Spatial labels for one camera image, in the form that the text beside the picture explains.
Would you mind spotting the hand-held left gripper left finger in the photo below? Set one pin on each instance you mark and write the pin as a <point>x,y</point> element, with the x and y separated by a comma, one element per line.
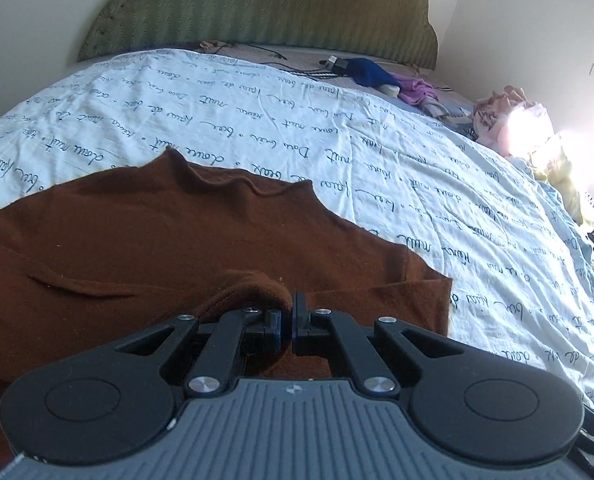
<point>275,334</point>

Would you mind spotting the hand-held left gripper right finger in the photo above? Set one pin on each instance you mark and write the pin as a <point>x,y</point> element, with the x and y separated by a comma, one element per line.
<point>297,327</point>

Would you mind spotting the brown knit sweater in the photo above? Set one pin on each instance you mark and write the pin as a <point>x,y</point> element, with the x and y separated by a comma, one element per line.
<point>127,240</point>

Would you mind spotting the pink clothes pile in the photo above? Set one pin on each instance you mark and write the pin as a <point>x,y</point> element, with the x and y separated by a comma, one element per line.
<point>502,120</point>

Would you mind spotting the white script-printed bedsheet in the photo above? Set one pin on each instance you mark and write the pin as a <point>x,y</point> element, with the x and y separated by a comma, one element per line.
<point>377,160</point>

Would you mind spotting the grey white cloth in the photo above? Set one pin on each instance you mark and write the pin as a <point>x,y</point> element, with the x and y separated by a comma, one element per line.
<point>438,109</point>

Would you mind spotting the purple cloth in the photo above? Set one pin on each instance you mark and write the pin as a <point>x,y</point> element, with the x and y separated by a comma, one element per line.
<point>416,89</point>

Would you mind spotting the dark blue cloth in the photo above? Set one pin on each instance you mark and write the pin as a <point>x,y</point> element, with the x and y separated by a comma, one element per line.
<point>369,71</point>

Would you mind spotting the white charger adapter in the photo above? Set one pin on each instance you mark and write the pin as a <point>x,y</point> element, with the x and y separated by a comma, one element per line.
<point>338,63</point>

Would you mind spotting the grey patterned mattress cover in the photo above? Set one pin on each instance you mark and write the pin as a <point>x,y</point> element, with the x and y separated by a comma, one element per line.
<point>277,52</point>

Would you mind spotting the small tan cloth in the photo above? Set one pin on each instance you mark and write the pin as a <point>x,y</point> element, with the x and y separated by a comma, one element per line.
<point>216,44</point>

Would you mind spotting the pale yellow cloth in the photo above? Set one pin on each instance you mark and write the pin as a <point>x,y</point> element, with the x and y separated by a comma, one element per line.
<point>562,170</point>

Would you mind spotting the green padded headboard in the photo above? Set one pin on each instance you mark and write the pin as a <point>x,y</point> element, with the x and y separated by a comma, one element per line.
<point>257,5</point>

